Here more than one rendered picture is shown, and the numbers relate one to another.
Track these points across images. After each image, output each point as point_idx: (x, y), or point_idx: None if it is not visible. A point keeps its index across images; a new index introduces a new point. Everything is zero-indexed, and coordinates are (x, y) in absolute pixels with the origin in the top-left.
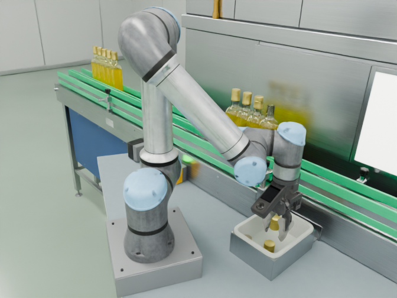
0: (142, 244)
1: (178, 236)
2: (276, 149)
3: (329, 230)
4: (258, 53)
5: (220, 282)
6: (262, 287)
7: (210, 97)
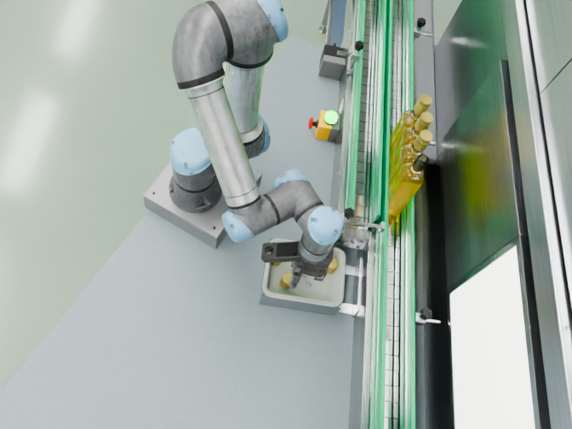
0: (174, 189)
1: (223, 203)
2: (299, 225)
3: (358, 321)
4: (494, 74)
5: (223, 265)
6: (245, 300)
7: (231, 140)
